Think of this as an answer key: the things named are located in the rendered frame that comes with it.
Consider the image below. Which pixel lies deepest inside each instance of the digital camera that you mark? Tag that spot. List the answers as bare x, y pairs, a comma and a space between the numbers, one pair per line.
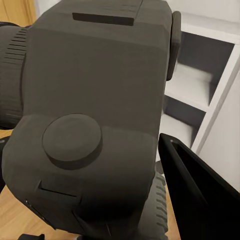
83, 88

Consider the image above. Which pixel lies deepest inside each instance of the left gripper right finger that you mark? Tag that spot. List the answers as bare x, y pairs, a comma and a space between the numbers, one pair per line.
206, 206

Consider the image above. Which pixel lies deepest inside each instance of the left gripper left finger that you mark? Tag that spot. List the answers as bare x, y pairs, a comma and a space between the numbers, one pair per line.
3, 142

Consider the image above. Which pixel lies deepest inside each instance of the door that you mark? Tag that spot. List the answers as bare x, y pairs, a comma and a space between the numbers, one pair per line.
21, 13

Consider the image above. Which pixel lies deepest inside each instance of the camera tripod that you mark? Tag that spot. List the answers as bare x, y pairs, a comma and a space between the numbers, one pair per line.
153, 222

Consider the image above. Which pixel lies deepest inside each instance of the bookcase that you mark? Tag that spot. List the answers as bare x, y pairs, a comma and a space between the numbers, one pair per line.
197, 93

